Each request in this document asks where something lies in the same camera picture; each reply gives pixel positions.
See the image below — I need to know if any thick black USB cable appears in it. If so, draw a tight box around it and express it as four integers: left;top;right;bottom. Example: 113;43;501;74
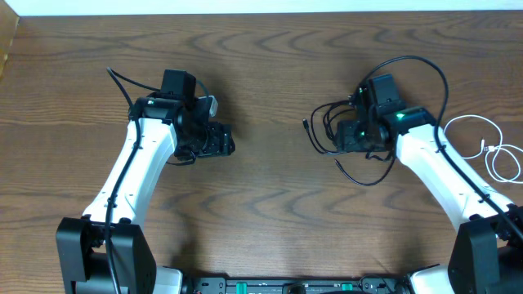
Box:
302;100;359;156

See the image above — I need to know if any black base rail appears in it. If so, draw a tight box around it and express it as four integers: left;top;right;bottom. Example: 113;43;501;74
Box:
180;274;413;294

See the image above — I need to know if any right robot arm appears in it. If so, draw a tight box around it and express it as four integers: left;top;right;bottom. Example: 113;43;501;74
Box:
335;74;522;293

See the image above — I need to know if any thin black USB cable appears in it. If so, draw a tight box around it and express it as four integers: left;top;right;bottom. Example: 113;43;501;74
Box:
333;150;397;188

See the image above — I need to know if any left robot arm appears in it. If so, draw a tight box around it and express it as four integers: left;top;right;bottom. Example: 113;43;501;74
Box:
56;69;235;293

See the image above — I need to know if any white USB cable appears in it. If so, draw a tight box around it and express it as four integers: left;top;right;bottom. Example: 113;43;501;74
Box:
443;114;523;185

